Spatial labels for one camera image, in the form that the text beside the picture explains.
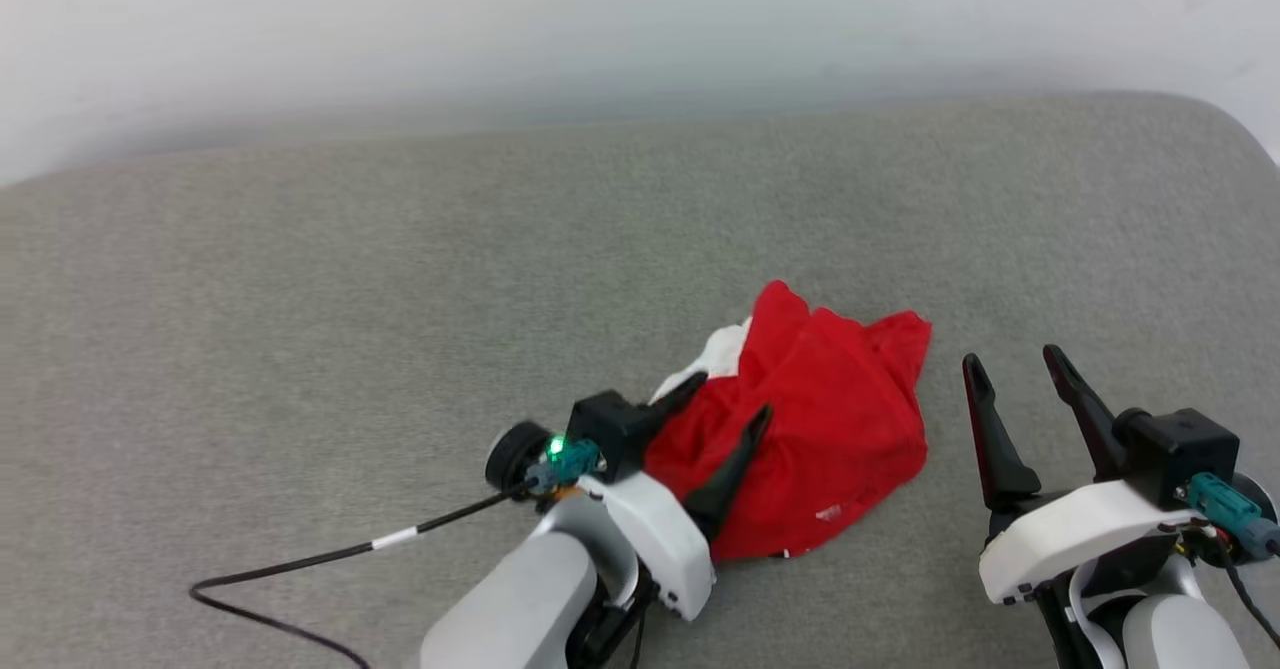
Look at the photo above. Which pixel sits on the black round left wrist disc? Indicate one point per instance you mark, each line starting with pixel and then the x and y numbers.
pixel 512 457

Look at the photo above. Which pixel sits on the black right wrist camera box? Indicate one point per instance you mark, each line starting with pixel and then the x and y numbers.
pixel 1185 454

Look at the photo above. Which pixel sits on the red garment with white sleeves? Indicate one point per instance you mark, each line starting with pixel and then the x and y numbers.
pixel 840 429

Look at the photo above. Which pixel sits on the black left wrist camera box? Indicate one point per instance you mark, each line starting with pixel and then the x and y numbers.
pixel 605 424

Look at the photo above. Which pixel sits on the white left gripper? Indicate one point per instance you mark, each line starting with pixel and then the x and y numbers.
pixel 655 539

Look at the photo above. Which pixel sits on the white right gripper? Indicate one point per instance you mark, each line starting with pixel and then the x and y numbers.
pixel 1070 534

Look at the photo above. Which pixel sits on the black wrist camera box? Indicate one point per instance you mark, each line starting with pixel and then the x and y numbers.
pixel 1185 454
pixel 605 424

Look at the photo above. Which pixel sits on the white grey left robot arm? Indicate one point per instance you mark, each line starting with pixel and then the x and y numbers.
pixel 520 599

